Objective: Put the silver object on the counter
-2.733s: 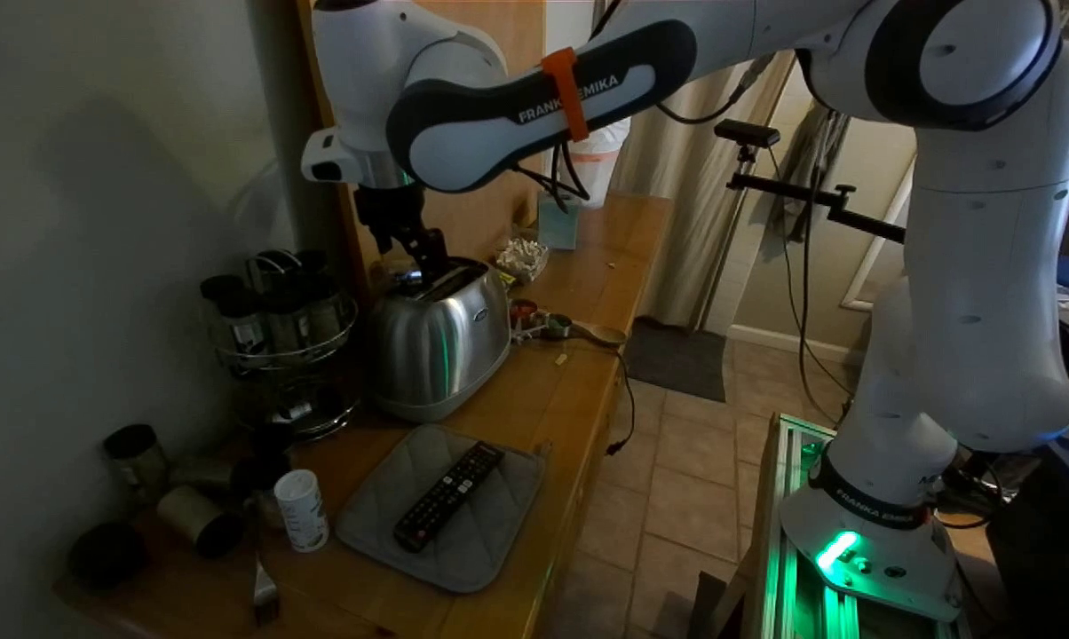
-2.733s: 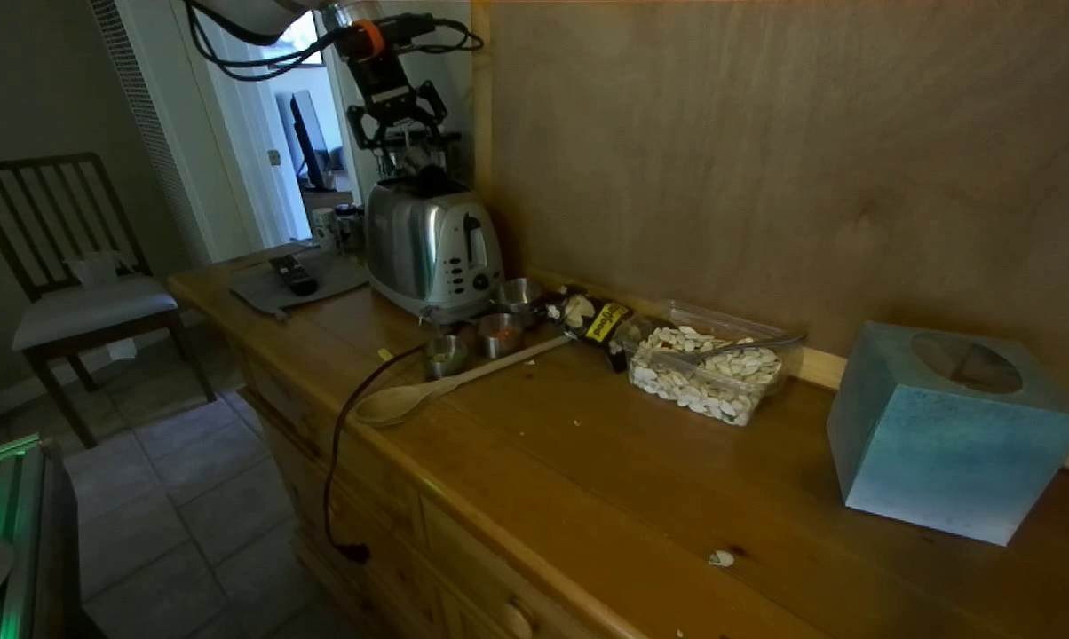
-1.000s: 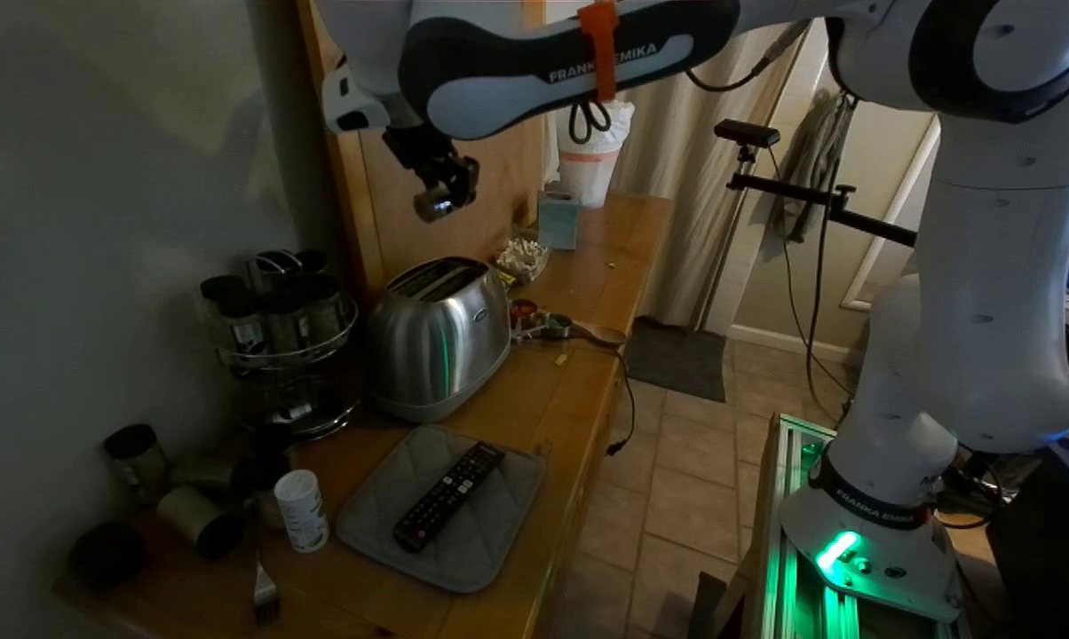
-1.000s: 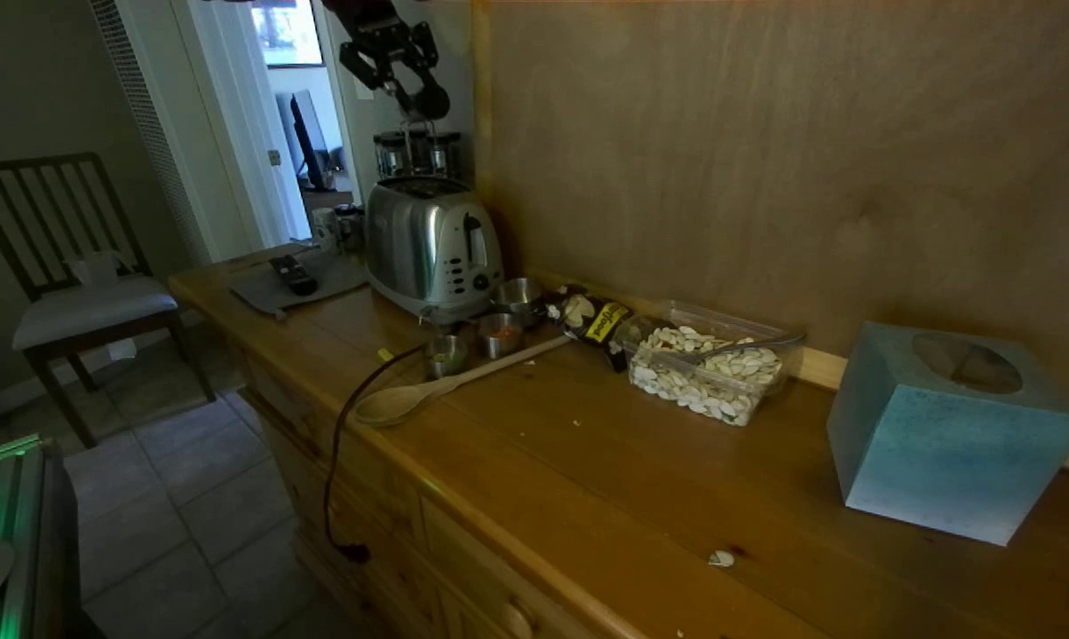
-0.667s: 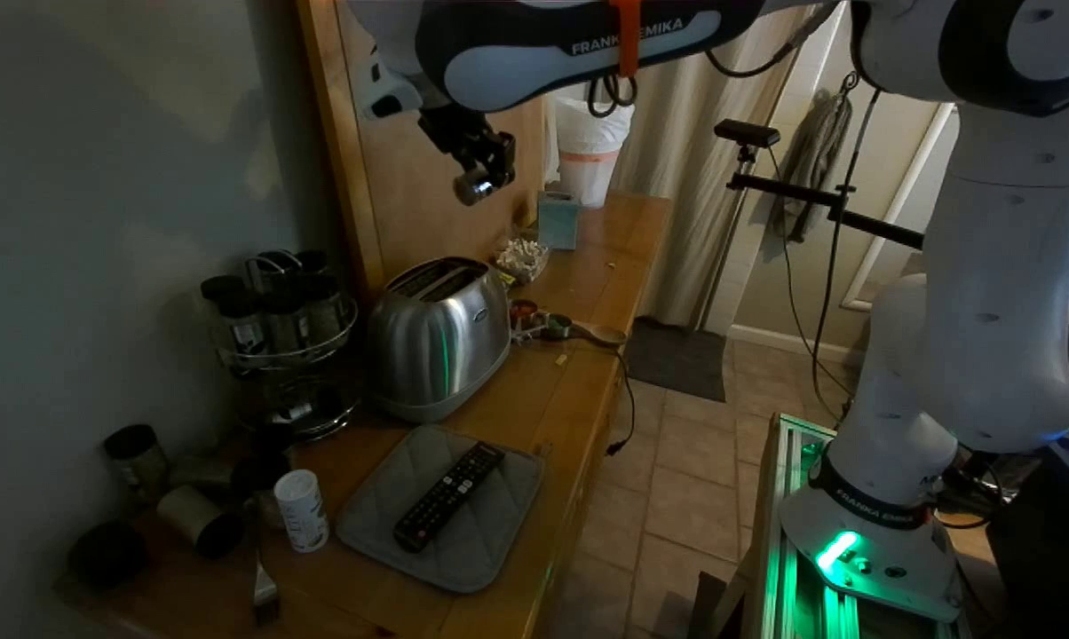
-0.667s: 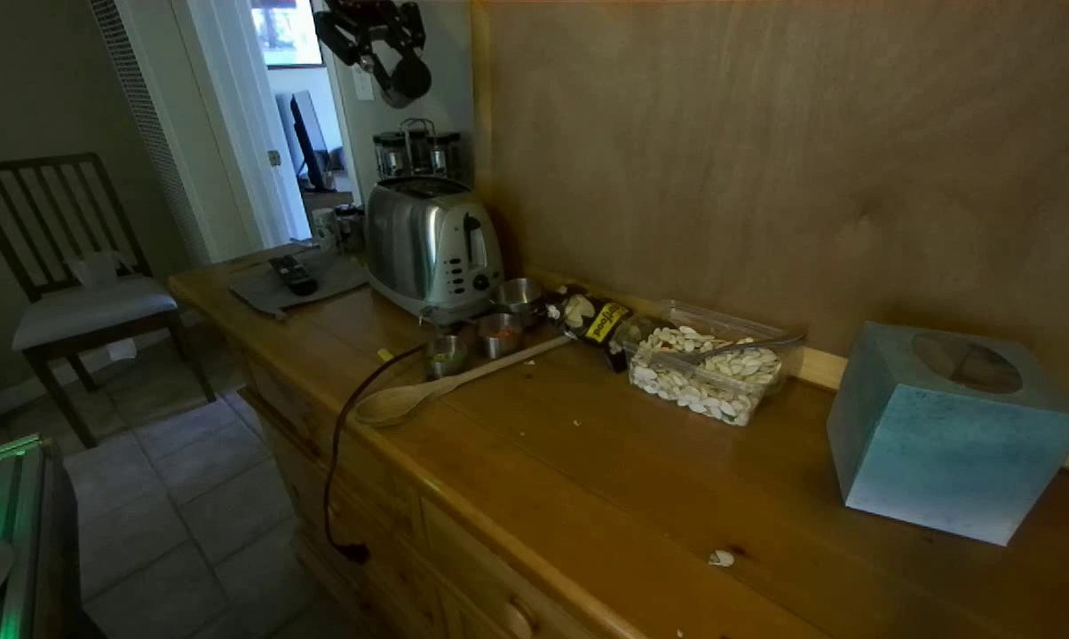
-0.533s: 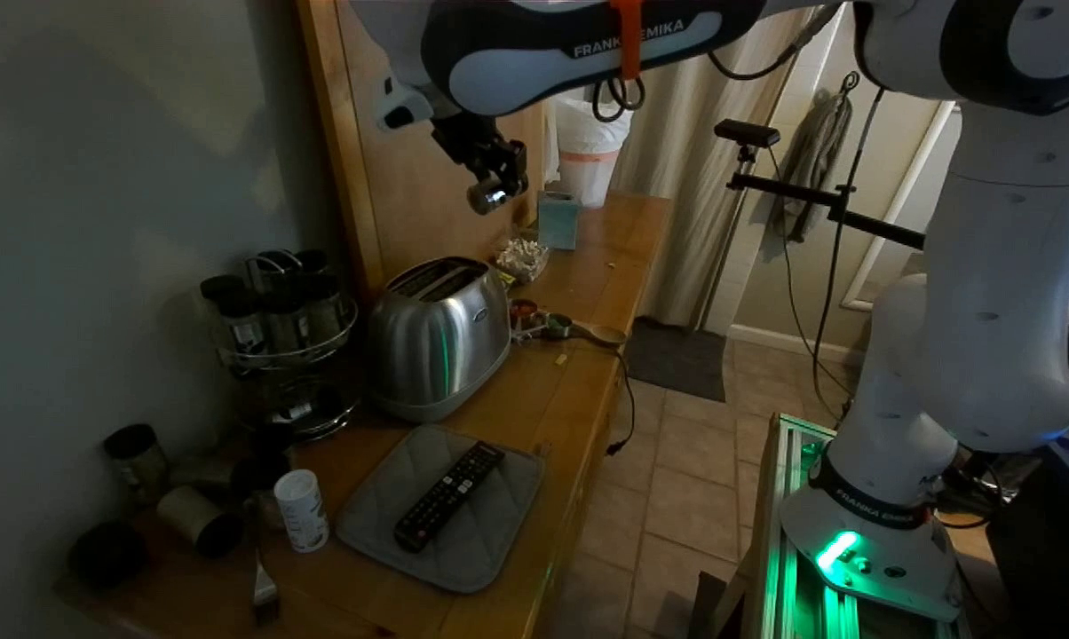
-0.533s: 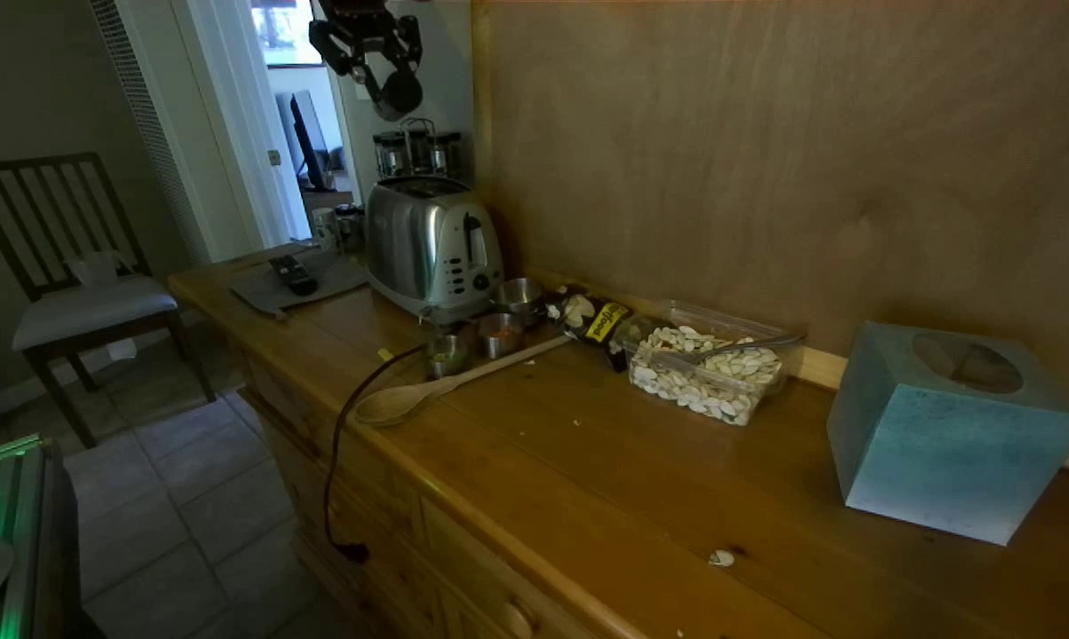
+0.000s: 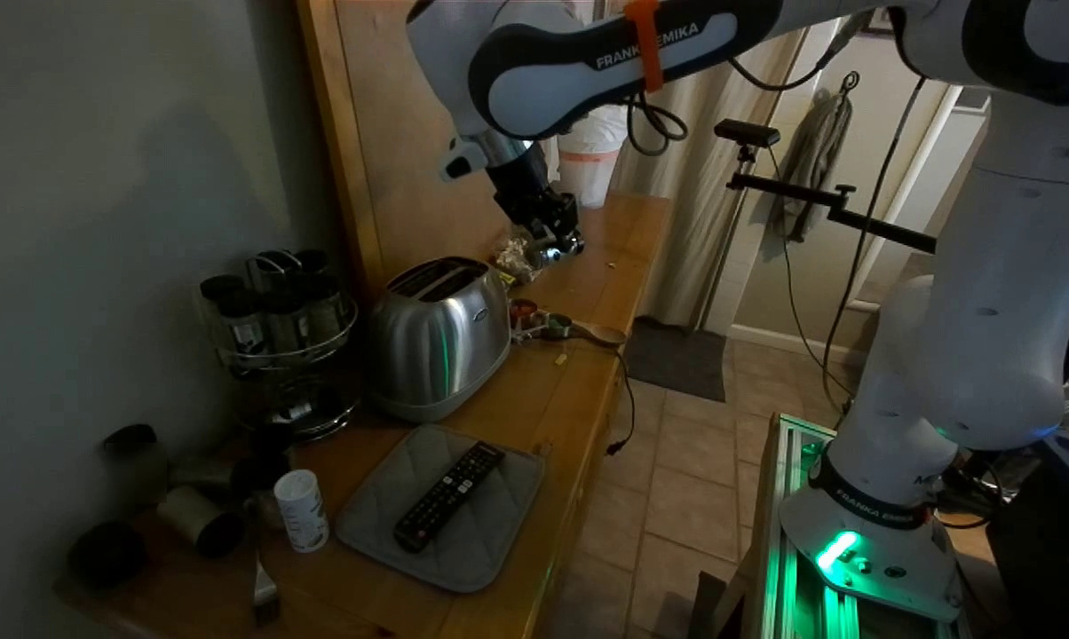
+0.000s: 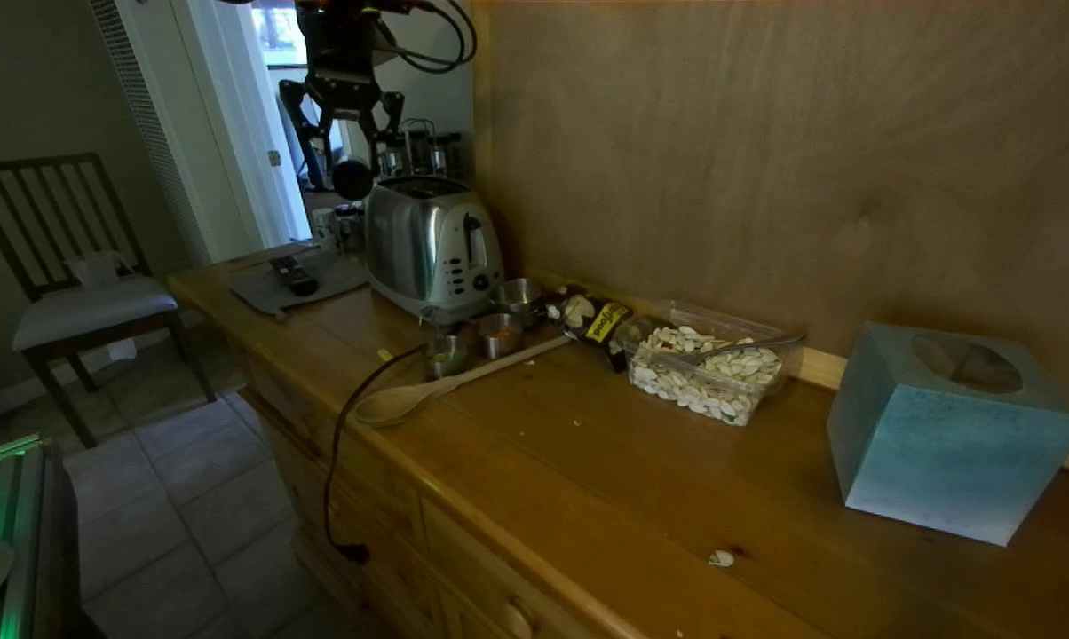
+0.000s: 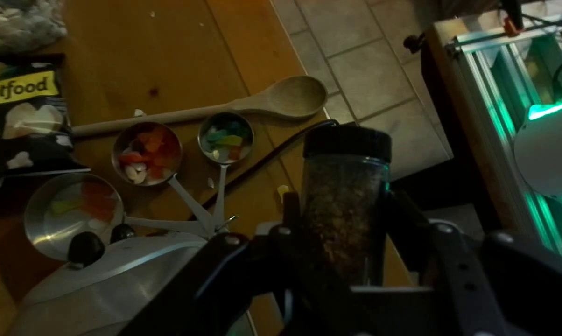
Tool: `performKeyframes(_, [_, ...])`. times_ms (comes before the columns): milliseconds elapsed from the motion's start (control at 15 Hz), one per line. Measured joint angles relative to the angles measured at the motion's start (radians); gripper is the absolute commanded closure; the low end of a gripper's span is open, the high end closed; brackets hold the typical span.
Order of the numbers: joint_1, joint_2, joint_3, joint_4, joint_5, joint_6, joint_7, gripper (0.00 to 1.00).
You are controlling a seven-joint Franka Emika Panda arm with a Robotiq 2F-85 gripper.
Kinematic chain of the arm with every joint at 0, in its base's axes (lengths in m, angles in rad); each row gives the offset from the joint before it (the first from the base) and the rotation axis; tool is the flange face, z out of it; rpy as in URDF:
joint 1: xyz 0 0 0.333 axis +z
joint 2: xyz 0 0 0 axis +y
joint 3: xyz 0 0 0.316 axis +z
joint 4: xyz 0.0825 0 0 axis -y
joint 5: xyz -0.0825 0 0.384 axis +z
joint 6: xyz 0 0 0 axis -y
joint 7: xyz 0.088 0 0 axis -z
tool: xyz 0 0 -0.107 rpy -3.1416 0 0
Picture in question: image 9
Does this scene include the black remote control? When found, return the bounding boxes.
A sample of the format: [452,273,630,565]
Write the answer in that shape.
[391,441,507,558]

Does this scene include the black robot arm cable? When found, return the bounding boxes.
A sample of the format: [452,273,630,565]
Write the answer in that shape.
[617,86,693,156]

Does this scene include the small items on counter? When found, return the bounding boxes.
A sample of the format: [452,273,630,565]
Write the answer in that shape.
[519,303,623,350]

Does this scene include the beige curtain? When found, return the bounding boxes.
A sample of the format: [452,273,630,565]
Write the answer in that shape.
[642,67,796,333]

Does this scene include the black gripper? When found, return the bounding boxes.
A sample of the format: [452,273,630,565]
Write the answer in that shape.
[483,145,585,266]

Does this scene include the hanging item on door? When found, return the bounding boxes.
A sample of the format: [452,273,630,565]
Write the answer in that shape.
[759,67,863,245]

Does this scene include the wooden cabinet side panel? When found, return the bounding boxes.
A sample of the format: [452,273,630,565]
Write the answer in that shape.
[290,0,548,299]

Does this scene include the white bucket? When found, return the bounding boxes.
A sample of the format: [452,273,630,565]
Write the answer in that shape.
[555,111,633,210]

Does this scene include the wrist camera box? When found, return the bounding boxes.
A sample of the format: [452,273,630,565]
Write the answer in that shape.
[441,139,491,184]

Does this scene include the grey door mat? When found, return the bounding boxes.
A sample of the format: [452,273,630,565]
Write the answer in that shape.
[617,312,736,406]

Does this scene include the black toaster power cable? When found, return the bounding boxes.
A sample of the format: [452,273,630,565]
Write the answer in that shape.
[565,315,641,458]

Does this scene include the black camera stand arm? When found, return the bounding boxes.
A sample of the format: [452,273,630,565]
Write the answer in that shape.
[723,145,941,258]

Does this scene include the white plastic bottle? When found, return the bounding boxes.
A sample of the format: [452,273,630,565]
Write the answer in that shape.
[271,467,333,558]

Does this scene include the spice rack carousel with jars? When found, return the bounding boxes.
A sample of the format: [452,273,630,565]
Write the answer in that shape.
[195,245,366,449]

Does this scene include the dark round tin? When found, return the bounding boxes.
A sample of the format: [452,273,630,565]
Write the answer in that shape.
[66,519,154,595]

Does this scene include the robot base stand green light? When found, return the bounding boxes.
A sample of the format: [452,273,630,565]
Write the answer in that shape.
[742,408,974,639]

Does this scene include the black camera on stand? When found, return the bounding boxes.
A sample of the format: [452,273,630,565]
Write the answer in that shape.
[710,119,785,153]

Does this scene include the grey pot holder cloth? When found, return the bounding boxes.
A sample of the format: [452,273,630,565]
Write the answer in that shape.
[332,424,549,598]

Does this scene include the patterned white cloth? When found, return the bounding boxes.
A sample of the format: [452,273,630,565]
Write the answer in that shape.
[491,236,549,288]

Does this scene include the metal tin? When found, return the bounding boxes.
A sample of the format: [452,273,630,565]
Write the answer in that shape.
[98,424,169,502]
[154,480,248,563]

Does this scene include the dark blue box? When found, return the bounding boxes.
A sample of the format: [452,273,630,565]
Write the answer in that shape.
[1006,424,1069,639]

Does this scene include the silver toaster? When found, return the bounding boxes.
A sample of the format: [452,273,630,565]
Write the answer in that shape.
[361,257,514,426]

